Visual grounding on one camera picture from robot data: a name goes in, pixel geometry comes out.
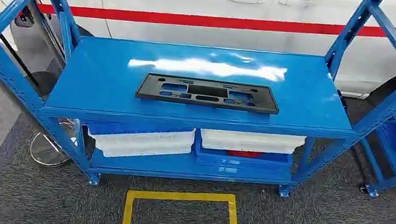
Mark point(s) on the blue metal shelf rack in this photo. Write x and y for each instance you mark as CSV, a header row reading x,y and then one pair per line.
x,y
112,79

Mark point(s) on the small blue metal rack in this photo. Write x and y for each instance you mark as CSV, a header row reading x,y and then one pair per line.
x,y
384,142

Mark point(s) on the black plastic licence plate holder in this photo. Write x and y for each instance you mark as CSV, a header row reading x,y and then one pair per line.
x,y
148,87

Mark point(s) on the red item in bin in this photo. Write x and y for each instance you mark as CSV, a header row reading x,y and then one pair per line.
x,y
244,154

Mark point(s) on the blue plastic bin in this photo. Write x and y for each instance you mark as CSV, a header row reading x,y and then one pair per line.
x,y
237,162

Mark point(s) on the white foam tray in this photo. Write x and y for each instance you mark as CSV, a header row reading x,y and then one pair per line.
x,y
142,146
247,141

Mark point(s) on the chrome round stand base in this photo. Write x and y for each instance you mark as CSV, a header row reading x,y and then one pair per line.
x,y
47,154

